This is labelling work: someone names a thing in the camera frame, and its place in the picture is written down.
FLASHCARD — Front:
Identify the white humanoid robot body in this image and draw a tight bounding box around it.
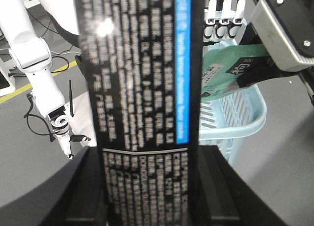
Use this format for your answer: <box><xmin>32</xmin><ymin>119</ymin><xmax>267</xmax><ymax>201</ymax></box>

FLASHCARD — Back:
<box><xmin>26</xmin><ymin>0</ymin><xmax>98</xmax><ymax>148</ymax></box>

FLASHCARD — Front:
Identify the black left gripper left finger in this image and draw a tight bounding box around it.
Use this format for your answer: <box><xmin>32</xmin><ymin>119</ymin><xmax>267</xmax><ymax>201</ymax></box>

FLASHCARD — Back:
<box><xmin>40</xmin><ymin>147</ymin><xmax>108</xmax><ymax>226</ymax></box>

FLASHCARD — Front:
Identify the white robot hand holding basket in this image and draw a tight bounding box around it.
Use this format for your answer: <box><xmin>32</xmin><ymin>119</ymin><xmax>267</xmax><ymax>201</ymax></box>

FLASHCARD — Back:
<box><xmin>203</xmin><ymin>0</ymin><xmax>246</xmax><ymax>44</ymax></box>

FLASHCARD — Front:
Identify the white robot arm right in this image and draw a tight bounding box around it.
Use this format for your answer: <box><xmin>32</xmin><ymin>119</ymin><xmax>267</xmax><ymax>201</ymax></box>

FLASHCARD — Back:
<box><xmin>0</xmin><ymin>0</ymin><xmax>314</xmax><ymax>73</ymax></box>

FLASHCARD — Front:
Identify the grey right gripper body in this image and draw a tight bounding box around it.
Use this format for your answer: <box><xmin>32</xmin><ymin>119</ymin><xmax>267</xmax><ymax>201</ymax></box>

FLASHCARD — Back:
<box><xmin>251</xmin><ymin>0</ymin><xmax>314</xmax><ymax>71</ymax></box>

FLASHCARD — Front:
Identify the light blue plastic basket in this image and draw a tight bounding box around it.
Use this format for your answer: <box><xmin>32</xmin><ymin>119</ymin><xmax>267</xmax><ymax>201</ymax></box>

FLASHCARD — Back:
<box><xmin>199</xmin><ymin>39</ymin><xmax>267</xmax><ymax>165</ymax></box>

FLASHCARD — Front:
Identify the black Franzzi cookie box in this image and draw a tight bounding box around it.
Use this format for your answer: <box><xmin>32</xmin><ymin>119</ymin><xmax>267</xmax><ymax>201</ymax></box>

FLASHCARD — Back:
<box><xmin>74</xmin><ymin>0</ymin><xmax>204</xmax><ymax>226</ymax></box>

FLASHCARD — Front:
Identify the teal goji berry bag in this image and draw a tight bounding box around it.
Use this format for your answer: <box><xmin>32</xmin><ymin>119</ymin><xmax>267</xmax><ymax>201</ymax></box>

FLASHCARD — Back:
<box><xmin>201</xmin><ymin>44</ymin><xmax>269</xmax><ymax>102</ymax></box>

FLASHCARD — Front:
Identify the white robot hand open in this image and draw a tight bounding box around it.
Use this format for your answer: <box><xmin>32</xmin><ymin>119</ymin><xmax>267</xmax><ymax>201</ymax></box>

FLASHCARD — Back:
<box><xmin>48</xmin><ymin>106</ymin><xmax>91</xmax><ymax>160</ymax></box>

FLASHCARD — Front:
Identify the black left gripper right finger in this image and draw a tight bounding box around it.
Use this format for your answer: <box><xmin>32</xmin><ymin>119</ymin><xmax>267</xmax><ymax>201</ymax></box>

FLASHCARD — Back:
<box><xmin>193</xmin><ymin>145</ymin><xmax>285</xmax><ymax>226</ymax></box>

